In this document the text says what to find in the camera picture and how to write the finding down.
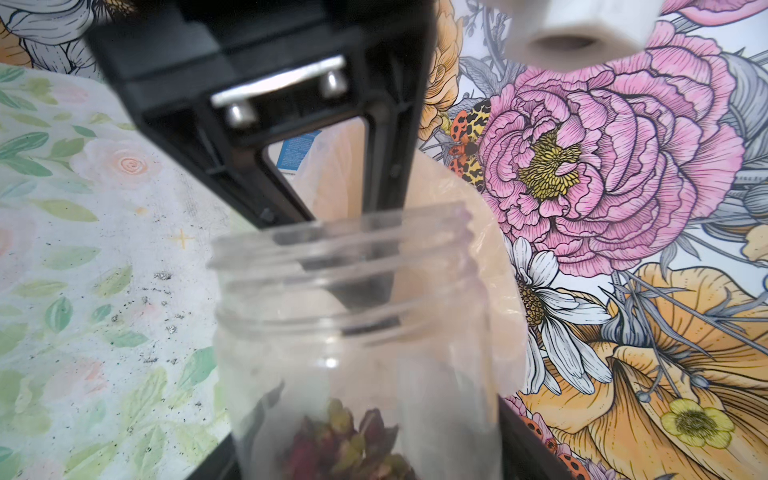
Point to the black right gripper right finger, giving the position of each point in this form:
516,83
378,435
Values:
524,455

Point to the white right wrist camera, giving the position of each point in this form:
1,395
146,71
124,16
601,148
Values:
567,35

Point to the bin with pink bag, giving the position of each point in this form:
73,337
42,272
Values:
329,182

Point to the clear jar with rose tea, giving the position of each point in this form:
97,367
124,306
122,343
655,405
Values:
343,354

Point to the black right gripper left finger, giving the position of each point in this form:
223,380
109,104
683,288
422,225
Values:
214,83

